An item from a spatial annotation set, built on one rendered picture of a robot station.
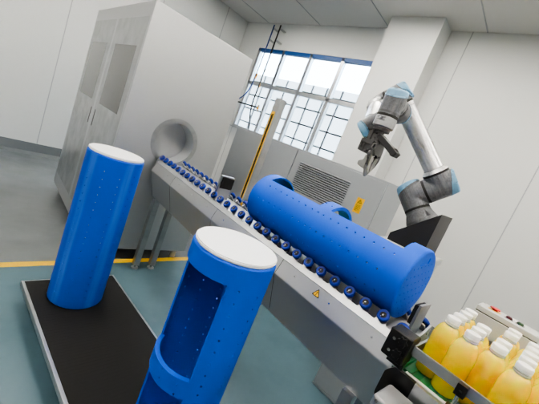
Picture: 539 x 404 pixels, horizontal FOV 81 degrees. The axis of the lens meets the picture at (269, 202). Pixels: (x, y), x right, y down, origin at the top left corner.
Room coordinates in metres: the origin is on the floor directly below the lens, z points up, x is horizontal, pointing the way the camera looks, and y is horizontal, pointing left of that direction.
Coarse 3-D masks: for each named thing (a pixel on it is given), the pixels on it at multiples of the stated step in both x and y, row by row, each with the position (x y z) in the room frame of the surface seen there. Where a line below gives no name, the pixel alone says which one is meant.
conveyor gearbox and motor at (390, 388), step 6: (384, 390) 0.80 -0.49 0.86; (390, 390) 0.81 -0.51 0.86; (396, 390) 0.82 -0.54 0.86; (378, 396) 0.77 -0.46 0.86; (384, 396) 0.78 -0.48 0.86; (390, 396) 0.79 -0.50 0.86; (396, 396) 0.80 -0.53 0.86; (402, 396) 0.81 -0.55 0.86; (372, 402) 0.77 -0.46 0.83; (378, 402) 0.76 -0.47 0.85; (384, 402) 0.75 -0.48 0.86; (390, 402) 0.76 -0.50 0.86; (396, 402) 0.77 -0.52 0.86; (402, 402) 0.78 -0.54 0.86; (408, 402) 0.79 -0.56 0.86
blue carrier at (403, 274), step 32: (256, 192) 1.60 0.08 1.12; (288, 192) 1.51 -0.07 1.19; (288, 224) 1.40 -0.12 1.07; (320, 224) 1.30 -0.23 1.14; (352, 224) 1.25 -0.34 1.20; (320, 256) 1.27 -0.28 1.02; (352, 256) 1.16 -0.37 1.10; (384, 256) 1.10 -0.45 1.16; (416, 256) 1.07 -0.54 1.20; (384, 288) 1.05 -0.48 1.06; (416, 288) 1.14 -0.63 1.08
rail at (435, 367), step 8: (416, 352) 0.87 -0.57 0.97; (424, 360) 0.85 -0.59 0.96; (432, 360) 0.84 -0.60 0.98; (432, 368) 0.83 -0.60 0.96; (440, 368) 0.82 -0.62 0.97; (440, 376) 0.82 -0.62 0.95; (448, 376) 0.81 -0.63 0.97; (456, 376) 0.80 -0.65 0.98; (456, 384) 0.79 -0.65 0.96; (472, 392) 0.76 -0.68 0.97; (472, 400) 0.76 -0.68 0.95; (480, 400) 0.75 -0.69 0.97; (488, 400) 0.74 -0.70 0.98
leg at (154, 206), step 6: (156, 204) 2.44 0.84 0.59; (150, 210) 2.43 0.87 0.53; (156, 210) 2.45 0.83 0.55; (150, 216) 2.42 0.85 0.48; (150, 222) 2.43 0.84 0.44; (144, 228) 2.43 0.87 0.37; (150, 228) 2.45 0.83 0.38; (144, 234) 2.42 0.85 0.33; (144, 240) 2.44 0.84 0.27; (138, 246) 2.43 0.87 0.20; (144, 246) 2.45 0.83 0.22; (138, 252) 2.42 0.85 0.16; (138, 258) 2.43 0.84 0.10; (132, 264) 2.43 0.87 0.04; (138, 264) 2.44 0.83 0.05
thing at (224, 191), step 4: (220, 176) 1.99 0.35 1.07; (224, 176) 1.98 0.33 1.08; (228, 176) 2.01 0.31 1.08; (220, 180) 1.98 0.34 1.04; (224, 180) 1.97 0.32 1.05; (228, 180) 1.99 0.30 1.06; (232, 180) 2.02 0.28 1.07; (220, 184) 1.98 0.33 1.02; (224, 184) 1.98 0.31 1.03; (228, 184) 2.00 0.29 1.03; (232, 184) 2.02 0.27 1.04; (216, 188) 1.99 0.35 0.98; (220, 188) 1.99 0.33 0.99; (224, 188) 1.99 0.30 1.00; (228, 188) 2.01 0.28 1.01; (220, 192) 1.99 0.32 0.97; (224, 192) 2.02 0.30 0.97; (228, 192) 2.04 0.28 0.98; (224, 196) 2.02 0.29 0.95
